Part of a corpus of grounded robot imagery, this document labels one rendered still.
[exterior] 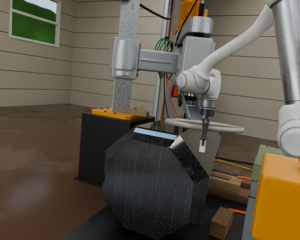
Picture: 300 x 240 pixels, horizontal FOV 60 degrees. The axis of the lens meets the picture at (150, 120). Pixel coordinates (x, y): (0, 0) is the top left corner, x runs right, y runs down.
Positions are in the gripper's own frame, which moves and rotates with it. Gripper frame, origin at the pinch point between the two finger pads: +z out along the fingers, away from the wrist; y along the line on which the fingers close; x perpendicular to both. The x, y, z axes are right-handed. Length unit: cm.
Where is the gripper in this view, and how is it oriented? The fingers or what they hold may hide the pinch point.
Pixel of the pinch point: (202, 145)
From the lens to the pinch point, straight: 144.3
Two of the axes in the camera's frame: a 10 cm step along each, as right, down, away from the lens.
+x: -9.7, -1.3, 2.2
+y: 2.3, -0.6, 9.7
